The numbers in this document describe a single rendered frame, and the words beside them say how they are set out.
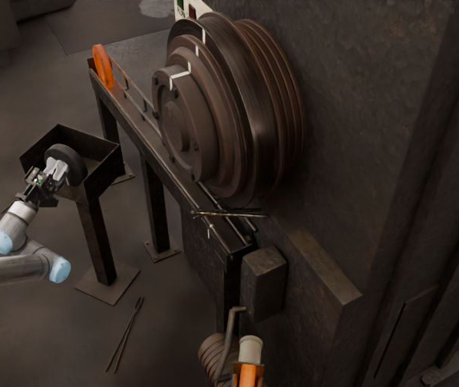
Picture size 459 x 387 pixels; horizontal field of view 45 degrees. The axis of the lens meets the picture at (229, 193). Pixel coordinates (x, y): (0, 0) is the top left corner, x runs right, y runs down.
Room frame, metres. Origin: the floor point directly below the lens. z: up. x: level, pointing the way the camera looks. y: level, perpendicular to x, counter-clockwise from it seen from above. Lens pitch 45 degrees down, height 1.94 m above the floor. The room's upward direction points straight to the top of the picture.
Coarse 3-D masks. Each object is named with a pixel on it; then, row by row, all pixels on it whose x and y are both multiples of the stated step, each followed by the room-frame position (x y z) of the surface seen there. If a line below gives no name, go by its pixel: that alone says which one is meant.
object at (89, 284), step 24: (48, 144) 1.48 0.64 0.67; (72, 144) 1.52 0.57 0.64; (96, 144) 1.47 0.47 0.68; (24, 168) 1.36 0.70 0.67; (96, 168) 1.31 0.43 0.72; (120, 168) 1.41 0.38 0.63; (72, 192) 1.32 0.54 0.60; (96, 192) 1.29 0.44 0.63; (96, 216) 1.37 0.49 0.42; (96, 240) 1.35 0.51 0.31; (96, 264) 1.36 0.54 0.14; (120, 264) 1.46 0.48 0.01; (96, 288) 1.34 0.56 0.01; (120, 288) 1.34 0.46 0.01
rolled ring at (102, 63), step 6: (96, 48) 2.03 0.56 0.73; (102, 48) 2.03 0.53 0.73; (96, 54) 2.08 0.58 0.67; (102, 54) 2.00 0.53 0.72; (96, 60) 2.09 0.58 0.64; (102, 60) 1.98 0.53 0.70; (108, 60) 1.99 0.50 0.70; (96, 66) 2.09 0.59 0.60; (102, 66) 1.97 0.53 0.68; (108, 66) 1.97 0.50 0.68; (102, 72) 2.07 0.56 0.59; (108, 72) 1.96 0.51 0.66; (102, 78) 2.04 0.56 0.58; (108, 78) 1.96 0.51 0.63; (108, 84) 1.96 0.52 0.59
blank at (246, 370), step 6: (246, 366) 0.60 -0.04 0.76; (252, 366) 0.60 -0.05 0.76; (246, 372) 0.58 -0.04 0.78; (252, 372) 0.58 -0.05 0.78; (240, 378) 0.57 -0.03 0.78; (246, 378) 0.57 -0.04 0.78; (252, 378) 0.57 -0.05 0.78; (240, 384) 0.55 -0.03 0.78; (246, 384) 0.55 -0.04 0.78; (252, 384) 0.55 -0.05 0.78
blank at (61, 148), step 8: (56, 144) 1.36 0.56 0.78; (48, 152) 1.35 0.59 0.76; (56, 152) 1.33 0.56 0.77; (64, 152) 1.32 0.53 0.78; (72, 152) 1.33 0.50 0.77; (64, 160) 1.32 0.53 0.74; (72, 160) 1.30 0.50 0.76; (80, 160) 1.32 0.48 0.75; (72, 168) 1.31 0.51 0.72; (80, 168) 1.30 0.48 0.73; (72, 176) 1.31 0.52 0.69; (80, 176) 1.29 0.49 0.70; (72, 184) 1.31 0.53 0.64; (80, 184) 1.30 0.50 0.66
